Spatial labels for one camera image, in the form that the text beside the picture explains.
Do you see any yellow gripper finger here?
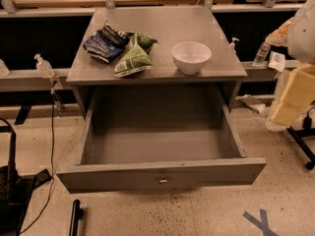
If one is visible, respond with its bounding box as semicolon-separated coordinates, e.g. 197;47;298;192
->
271;65;315;127

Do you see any blue chip bag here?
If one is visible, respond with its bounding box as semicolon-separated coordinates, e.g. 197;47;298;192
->
83;23;134;64

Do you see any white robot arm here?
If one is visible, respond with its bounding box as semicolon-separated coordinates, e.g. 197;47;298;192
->
265;0;315;132

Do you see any grey counter cabinet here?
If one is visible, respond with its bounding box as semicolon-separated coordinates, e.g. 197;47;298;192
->
67;6;246;114

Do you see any green chip bag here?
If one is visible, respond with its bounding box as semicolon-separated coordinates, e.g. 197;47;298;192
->
114;31;158;78

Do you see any open grey top drawer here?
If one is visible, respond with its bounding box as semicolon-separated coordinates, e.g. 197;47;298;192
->
57;85;266;193

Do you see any white paper packet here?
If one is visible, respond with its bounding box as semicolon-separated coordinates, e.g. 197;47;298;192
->
268;51;285;72

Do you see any crumpled paper on ledge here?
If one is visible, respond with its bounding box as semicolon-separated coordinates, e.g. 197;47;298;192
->
240;94;265;114

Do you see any clear plastic water bottle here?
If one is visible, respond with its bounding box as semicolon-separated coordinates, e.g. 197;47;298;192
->
253;41;271;67

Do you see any small white pump bottle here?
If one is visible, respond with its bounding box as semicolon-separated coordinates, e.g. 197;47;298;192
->
229;37;239;54

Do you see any white bowl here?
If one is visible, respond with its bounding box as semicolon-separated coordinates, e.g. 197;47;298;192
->
171;41;212;75

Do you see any blue tape cross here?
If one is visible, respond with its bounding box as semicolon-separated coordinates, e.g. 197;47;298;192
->
243;209;279;236

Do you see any black bar on floor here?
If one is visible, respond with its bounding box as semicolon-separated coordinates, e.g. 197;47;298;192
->
69;200;84;236

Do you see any clear sanitizer pump bottle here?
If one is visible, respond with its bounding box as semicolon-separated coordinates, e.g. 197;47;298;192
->
34;54;55;79

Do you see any black stand base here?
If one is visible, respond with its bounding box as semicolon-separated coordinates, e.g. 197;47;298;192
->
0;119;52;236

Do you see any black hanging cable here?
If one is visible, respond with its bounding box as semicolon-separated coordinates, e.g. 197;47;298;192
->
19;88;57;236

